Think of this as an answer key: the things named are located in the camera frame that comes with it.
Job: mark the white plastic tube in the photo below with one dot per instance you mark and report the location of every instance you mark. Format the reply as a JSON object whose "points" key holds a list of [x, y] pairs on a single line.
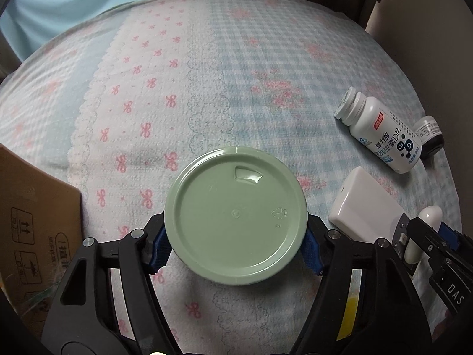
{"points": [[425, 219]]}

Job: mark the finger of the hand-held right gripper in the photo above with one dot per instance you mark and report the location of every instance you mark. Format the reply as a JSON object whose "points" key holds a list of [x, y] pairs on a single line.
{"points": [[430, 246], [449, 234]]}

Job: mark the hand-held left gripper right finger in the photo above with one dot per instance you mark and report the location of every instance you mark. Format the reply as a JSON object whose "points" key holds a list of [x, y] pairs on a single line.
{"points": [[312, 254]]}

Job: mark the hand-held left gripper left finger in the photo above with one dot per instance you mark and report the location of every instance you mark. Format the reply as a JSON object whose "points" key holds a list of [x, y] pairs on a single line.
{"points": [[159, 244]]}

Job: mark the printed checkered bed sheet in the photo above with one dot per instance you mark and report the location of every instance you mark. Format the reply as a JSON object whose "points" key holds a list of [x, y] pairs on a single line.
{"points": [[221, 81]]}

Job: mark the beige panel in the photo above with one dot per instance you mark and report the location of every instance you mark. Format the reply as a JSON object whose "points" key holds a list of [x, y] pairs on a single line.
{"points": [[417, 44]]}

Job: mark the small dark bottle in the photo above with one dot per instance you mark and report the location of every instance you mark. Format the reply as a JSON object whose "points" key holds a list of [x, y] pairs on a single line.
{"points": [[429, 137]]}

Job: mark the green plastic lid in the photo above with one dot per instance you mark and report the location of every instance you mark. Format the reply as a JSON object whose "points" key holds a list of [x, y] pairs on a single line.
{"points": [[235, 215]]}

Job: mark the white pill bottle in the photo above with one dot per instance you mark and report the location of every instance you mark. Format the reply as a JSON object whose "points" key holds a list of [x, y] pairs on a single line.
{"points": [[384, 135]]}

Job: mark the brown cardboard box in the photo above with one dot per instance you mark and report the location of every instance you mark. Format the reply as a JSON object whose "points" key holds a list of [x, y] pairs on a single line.
{"points": [[33, 229]]}

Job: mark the white remote control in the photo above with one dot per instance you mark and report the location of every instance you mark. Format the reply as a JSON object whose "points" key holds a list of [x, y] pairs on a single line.
{"points": [[364, 207]]}

